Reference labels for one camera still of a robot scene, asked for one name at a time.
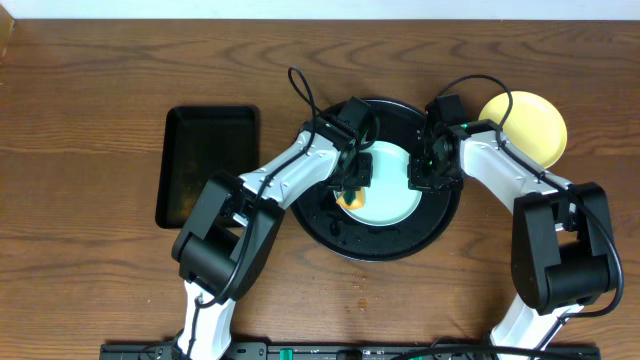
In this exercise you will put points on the black rectangular tray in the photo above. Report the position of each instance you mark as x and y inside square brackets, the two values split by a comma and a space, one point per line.
[200, 141]

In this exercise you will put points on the green and yellow sponge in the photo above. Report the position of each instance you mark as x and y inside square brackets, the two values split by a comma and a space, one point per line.
[351, 199]

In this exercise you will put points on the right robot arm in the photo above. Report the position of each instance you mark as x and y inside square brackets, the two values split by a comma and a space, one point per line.
[564, 263]

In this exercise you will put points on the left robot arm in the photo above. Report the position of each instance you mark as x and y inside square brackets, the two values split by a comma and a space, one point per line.
[223, 246]

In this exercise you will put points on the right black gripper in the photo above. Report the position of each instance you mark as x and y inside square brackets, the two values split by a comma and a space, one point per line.
[430, 170]

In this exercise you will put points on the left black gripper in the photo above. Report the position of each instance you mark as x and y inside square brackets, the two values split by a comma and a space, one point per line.
[356, 170]

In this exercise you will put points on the yellow plate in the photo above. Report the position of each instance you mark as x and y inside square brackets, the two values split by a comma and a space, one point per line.
[536, 128]

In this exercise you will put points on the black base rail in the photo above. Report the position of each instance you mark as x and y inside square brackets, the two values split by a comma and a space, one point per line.
[263, 351]

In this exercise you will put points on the light blue plate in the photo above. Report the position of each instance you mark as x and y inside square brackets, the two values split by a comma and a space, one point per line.
[388, 200]

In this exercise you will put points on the round black tray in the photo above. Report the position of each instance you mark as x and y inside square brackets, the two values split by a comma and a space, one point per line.
[322, 218]

